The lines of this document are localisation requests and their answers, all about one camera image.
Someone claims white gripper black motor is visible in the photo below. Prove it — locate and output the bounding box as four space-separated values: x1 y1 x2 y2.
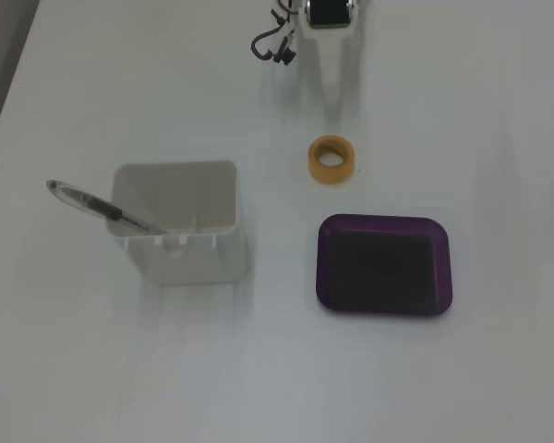
300 0 368 122

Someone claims yellow tape roll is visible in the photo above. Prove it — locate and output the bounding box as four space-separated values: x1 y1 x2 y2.
307 134 356 186

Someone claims purple rectangular tray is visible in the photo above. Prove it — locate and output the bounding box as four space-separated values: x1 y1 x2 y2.
315 212 454 319

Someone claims white plastic container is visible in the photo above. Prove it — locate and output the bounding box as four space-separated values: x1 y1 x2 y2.
108 160 251 288

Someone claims clear black ballpoint pen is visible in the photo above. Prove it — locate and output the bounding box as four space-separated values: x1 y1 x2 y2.
45 178 170 236

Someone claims black cable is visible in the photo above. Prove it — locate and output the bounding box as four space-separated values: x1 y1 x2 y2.
251 7 298 66

